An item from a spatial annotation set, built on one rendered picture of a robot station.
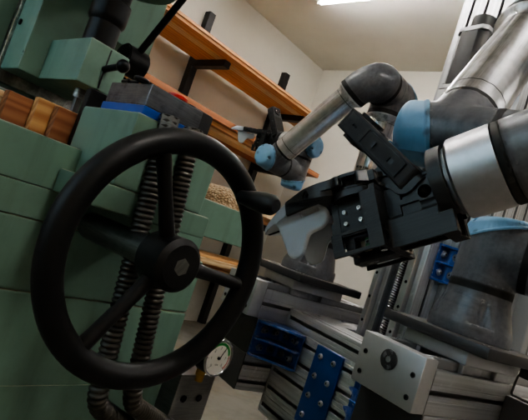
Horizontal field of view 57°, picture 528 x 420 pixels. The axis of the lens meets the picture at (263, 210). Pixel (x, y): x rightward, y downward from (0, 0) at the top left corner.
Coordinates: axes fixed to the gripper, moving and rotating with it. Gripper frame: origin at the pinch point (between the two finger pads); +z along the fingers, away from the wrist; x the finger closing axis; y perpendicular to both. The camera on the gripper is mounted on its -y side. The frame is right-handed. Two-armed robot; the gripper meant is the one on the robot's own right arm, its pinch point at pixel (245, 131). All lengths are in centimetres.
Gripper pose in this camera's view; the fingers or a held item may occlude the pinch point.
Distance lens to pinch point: 185.6
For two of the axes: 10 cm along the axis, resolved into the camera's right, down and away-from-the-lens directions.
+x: 6.6, 1.3, 7.4
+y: -2.3, 9.7, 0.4
